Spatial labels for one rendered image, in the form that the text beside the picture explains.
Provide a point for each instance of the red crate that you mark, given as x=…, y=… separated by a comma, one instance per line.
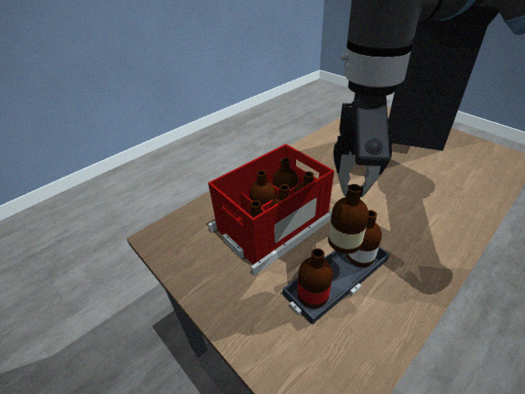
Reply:
x=260, y=235

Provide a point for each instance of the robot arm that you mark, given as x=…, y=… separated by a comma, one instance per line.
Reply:
x=379, y=44

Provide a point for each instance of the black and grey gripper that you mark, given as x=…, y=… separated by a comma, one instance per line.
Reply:
x=343, y=158

